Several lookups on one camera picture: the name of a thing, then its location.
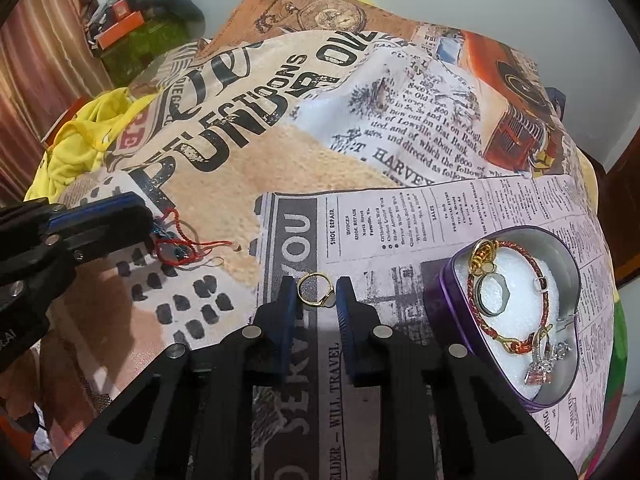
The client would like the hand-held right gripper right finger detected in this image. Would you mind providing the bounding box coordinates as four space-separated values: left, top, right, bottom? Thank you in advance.
335 276 577 480

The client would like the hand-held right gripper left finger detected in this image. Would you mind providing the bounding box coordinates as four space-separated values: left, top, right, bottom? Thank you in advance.
47 276 301 480

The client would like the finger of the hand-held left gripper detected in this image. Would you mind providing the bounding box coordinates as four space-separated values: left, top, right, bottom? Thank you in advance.
45 191 151 235
62 214 157 267

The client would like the gold signet ring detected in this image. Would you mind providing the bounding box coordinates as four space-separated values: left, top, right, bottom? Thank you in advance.
297 272 337 309

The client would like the red string beaded bracelet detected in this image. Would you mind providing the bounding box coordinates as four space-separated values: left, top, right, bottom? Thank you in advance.
152 207 246 269

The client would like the purple heart-shaped tin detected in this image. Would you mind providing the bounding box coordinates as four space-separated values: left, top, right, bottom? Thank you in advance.
422 226 582 413

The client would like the silver ring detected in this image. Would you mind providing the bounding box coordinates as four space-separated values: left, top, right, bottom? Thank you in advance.
472 272 511 317

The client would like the ornate gold ring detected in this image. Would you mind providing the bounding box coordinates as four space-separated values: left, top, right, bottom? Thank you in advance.
469 240 497 274

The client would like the red braided bracelet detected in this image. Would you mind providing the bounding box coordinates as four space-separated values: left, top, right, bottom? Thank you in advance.
467 241 551 357

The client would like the crystal silver pendant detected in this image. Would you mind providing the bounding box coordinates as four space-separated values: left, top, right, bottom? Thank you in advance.
524 340 571 387

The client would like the yellow cloth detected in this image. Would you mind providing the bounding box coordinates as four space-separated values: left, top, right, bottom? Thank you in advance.
22 87 157 202

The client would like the striped brown curtain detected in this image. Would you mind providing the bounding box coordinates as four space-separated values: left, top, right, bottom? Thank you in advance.
0 0 116 201

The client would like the newspaper print blanket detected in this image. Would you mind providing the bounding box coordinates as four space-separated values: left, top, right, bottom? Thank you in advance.
30 0 617 480

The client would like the long orange box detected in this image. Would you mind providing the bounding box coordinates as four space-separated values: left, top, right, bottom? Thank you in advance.
96 10 147 51

